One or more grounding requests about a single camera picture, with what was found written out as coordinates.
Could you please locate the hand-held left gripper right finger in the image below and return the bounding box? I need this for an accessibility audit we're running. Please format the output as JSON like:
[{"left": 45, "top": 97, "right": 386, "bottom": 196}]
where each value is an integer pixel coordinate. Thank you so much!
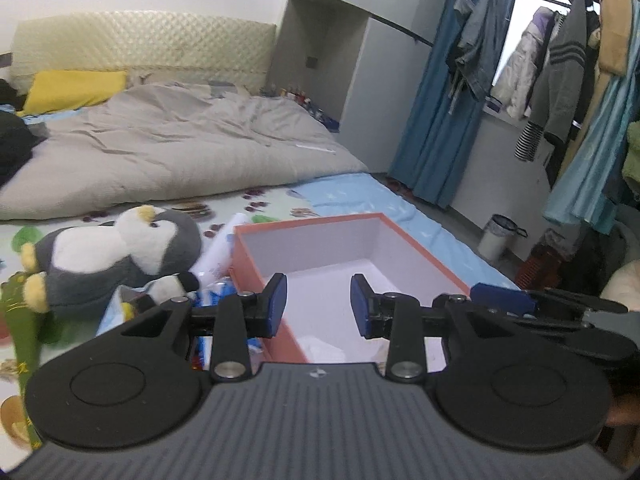
[{"left": 350, "top": 273, "right": 507, "bottom": 381}]

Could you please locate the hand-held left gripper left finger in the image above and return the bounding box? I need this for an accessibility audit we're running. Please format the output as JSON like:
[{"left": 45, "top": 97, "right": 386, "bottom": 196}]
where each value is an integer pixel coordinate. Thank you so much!
[{"left": 120, "top": 273, "right": 289, "bottom": 382}]

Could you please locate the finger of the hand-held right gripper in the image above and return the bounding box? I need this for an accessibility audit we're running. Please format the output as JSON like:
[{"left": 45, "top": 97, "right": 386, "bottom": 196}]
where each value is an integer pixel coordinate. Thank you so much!
[{"left": 470, "top": 282, "right": 631, "bottom": 332}]

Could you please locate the pink cardboard box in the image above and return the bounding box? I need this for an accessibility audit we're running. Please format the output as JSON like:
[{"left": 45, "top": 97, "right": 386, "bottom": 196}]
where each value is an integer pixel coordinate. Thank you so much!
[{"left": 231, "top": 213, "right": 472, "bottom": 365}]

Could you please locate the small panda plush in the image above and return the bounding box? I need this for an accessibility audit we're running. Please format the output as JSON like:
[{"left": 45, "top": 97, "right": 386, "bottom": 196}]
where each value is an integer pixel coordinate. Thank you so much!
[{"left": 144, "top": 272, "right": 201, "bottom": 307}]

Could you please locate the cream cushion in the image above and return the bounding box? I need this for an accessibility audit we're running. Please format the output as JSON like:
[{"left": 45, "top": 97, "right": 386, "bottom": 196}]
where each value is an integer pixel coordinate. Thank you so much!
[{"left": 600, "top": 264, "right": 640, "bottom": 312}]

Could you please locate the orange plastic basket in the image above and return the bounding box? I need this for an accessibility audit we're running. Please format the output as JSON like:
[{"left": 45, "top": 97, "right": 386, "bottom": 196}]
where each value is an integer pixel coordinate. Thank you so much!
[{"left": 516, "top": 244, "right": 572, "bottom": 289}]

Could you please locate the blue white plastic packet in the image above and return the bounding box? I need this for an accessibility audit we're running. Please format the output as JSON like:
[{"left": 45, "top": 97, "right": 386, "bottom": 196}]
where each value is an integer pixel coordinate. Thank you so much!
[{"left": 192, "top": 277, "right": 264, "bottom": 362}]

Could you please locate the white trash bin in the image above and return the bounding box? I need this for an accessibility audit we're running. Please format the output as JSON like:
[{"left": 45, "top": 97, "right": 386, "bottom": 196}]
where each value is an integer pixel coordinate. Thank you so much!
[{"left": 477, "top": 213, "right": 529, "bottom": 262}]

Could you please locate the white spray bottle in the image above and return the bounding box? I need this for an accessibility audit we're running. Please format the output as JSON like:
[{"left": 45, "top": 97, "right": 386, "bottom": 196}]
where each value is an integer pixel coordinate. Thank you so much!
[{"left": 192, "top": 212, "right": 251, "bottom": 282}]

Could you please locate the printed bed sheet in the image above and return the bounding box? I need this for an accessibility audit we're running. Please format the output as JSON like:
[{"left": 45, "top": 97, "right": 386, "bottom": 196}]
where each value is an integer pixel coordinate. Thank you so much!
[{"left": 0, "top": 172, "right": 523, "bottom": 461}]

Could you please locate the hanging light blue garment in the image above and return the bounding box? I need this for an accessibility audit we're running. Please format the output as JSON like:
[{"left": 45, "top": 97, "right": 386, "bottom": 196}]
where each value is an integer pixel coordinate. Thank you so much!
[{"left": 544, "top": 35, "right": 640, "bottom": 235}]

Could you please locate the light blue packet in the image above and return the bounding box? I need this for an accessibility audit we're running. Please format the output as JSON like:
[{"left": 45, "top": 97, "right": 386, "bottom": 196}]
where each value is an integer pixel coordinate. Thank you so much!
[{"left": 97, "top": 284, "right": 153, "bottom": 337}]

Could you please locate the hanging green garment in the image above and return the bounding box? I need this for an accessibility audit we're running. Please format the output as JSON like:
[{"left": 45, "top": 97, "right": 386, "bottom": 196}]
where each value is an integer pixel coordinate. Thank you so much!
[{"left": 621, "top": 121, "right": 640, "bottom": 187}]

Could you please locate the blue curtain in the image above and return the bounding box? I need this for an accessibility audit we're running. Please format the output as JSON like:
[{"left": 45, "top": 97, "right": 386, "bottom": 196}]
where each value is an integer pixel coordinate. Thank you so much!
[{"left": 389, "top": 0, "right": 522, "bottom": 209}]

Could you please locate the grey white penguin plush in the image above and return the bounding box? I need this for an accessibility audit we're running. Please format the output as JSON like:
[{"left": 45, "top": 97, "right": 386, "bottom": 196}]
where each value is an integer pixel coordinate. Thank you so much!
[{"left": 20, "top": 205, "right": 204, "bottom": 317}]

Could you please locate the grey duvet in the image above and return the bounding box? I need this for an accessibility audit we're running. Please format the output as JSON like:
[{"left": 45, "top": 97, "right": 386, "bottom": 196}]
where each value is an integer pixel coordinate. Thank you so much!
[{"left": 0, "top": 82, "right": 371, "bottom": 221}]

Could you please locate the row of small bottles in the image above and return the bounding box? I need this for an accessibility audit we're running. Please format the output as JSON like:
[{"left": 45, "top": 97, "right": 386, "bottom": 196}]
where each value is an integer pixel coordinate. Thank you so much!
[{"left": 270, "top": 87, "right": 344, "bottom": 132}]

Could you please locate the hanging white jacket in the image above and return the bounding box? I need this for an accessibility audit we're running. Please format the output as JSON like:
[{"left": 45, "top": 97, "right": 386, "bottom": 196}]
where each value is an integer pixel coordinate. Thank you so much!
[{"left": 492, "top": 6, "right": 557, "bottom": 122}]

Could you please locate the grey wardrobe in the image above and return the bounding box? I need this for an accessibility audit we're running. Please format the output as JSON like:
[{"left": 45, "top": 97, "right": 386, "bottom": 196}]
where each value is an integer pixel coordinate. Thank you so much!
[{"left": 267, "top": 0, "right": 466, "bottom": 135}]

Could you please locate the hanging grey striped sweater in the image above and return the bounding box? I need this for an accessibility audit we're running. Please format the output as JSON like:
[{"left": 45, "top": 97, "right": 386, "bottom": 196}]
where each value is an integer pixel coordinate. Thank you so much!
[{"left": 515, "top": 0, "right": 602, "bottom": 162}]

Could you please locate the hanging denim garment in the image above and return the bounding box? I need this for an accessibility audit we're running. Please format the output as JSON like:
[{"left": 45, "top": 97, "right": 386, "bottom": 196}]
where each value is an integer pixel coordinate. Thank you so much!
[{"left": 446, "top": 0, "right": 507, "bottom": 113}]

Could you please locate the hanging tan garment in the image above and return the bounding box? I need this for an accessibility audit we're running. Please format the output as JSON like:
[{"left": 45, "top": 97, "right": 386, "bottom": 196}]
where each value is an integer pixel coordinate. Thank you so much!
[{"left": 597, "top": 0, "right": 635, "bottom": 77}]

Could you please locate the cream padded headboard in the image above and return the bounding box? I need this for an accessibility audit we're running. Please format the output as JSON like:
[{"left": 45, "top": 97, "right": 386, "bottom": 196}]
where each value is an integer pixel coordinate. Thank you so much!
[{"left": 10, "top": 10, "right": 278, "bottom": 97}]

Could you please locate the yellow pillow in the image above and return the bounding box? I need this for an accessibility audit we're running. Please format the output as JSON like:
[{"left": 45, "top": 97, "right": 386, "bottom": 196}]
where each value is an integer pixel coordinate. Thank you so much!
[{"left": 22, "top": 70, "right": 130, "bottom": 114}]

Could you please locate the black garment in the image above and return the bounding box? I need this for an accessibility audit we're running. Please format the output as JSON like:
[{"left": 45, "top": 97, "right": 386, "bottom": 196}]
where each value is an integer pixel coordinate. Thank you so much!
[{"left": 0, "top": 79, "right": 52, "bottom": 187}]

